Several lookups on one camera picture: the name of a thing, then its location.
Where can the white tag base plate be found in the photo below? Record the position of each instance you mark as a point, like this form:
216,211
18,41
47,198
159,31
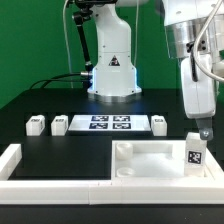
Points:
110,123

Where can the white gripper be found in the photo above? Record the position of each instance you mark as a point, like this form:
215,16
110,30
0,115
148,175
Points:
199,98

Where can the white square table top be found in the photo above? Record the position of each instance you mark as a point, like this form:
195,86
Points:
154,159

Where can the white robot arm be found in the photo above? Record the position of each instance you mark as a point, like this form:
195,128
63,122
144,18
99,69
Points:
192,35

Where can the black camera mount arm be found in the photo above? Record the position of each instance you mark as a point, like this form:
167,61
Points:
80,17

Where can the white U-shaped obstacle fence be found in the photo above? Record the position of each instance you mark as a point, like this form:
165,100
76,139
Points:
136,190

